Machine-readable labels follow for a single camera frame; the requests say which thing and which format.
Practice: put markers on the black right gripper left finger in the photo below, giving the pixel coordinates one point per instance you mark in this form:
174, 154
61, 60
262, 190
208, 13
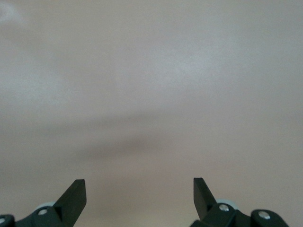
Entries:
68, 208

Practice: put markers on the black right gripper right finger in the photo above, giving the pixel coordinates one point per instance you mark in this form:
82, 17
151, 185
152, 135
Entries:
208, 210

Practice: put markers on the brown table cover mat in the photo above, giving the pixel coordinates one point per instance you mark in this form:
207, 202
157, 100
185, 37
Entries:
151, 82

